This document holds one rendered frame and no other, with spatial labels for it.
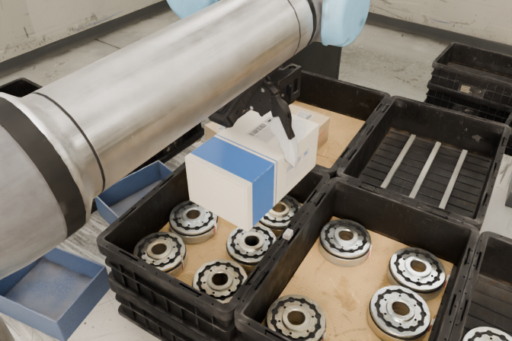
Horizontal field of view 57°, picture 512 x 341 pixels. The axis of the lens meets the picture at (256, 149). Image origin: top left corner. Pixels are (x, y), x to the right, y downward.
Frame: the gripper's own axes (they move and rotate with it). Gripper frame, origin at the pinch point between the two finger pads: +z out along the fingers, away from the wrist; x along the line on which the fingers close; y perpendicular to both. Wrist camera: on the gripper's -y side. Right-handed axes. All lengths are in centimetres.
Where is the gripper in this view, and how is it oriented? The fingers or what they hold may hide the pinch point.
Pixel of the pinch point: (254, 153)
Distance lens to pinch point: 76.6
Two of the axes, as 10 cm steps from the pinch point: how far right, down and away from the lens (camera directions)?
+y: 5.9, -4.7, 6.5
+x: -8.0, -3.5, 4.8
